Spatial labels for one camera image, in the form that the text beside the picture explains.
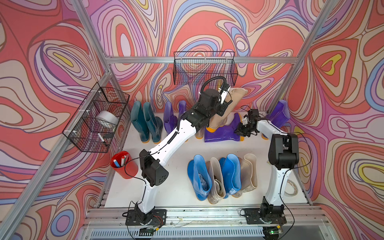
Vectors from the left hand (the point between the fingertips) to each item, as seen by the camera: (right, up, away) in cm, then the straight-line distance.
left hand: (226, 98), depth 73 cm
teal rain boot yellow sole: (-46, -11, +8) cm, 48 cm away
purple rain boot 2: (+7, -19, +29) cm, 35 cm away
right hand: (+14, -20, +29) cm, 37 cm away
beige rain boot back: (-12, -20, +26) cm, 35 cm away
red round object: (-56, -36, +10) cm, 67 cm away
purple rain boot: (-23, -3, +16) cm, 28 cm away
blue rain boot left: (-13, -41, +5) cm, 43 cm away
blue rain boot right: (+1, -32, -8) cm, 32 cm away
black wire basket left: (-71, -14, +7) cm, 72 cm away
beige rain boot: (+9, -36, -6) cm, 37 cm away
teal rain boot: (-41, -13, +20) cm, 47 cm away
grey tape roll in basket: (-59, -9, +1) cm, 60 cm away
